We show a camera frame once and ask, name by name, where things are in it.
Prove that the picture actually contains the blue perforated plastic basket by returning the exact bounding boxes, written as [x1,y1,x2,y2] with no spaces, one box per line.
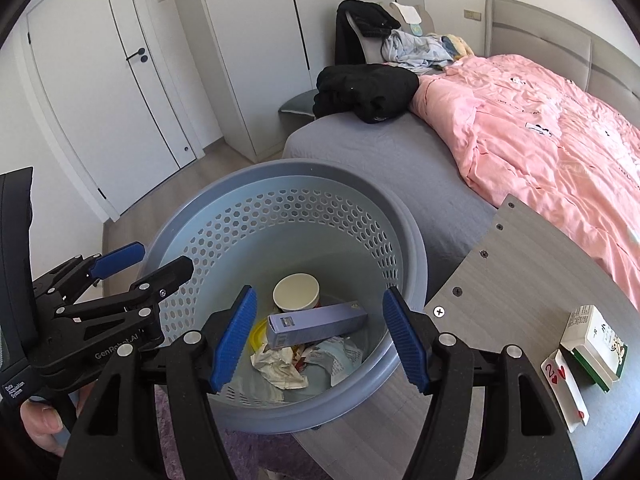
[141,158,430,433]

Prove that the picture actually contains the grey bed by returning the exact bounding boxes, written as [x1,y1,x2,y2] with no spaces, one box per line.
[282,0,640,311]

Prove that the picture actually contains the white and green packet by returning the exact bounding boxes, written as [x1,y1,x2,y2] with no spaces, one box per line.
[302,337,363,376]

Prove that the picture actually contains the purple cartoon rabbit box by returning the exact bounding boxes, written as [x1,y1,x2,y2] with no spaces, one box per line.
[266,301,368,350]

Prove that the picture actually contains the purple fluffy rug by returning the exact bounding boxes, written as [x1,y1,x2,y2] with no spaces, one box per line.
[152,385,321,480]

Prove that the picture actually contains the person's left hand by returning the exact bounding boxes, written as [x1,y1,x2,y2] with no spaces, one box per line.
[20,380,96,456]

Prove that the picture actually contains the pink printed blanket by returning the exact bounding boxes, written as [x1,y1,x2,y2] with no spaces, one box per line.
[409,55,640,291]

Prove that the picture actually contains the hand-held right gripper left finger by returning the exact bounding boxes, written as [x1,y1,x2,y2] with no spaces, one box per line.
[57,285,258,480]

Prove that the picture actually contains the white door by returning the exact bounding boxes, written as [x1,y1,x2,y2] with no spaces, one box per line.
[25,0,198,223]

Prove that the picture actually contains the green and white card box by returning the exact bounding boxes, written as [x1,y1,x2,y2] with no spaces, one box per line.
[560,305,628,393]

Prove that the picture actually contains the black garment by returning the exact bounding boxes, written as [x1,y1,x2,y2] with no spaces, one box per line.
[334,0,402,68]

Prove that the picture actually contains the grey chair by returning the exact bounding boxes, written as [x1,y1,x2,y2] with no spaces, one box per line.
[335,0,436,68]

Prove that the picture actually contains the white paper cup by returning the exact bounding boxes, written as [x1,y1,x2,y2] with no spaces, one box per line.
[272,272,321,312]

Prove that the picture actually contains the grey upholstered headboard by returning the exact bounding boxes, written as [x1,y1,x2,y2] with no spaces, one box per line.
[484,0,640,111]

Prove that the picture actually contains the black clothes pile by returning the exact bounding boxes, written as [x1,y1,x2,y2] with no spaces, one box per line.
[314,65,420,124]

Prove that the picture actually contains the yellow cloth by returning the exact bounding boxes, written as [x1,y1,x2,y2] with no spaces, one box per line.
[440,34,475,58]

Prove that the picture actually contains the red hearts playing card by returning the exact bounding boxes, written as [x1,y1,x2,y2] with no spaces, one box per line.
[541,349,590,433]

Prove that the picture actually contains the white paper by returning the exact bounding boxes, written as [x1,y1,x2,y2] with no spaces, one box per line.
[250,347,307,391]

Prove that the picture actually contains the white wardrobe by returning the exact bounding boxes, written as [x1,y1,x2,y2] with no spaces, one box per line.
[192,0,426,158]

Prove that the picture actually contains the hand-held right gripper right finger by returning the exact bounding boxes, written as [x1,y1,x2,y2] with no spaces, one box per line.
[382,286,583,480]

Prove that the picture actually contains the yellow round lid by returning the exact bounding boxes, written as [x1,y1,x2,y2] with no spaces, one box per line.
[249,317,273,356]

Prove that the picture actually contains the light blue clothes pile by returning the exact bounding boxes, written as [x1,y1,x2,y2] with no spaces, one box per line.
[381,29,453,70]

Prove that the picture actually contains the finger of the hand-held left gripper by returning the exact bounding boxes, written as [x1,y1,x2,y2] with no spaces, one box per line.
[32,241,147,306]
[54,255,195,322]

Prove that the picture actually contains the white cloth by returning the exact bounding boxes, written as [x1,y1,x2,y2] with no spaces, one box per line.
[390,1,423,28]

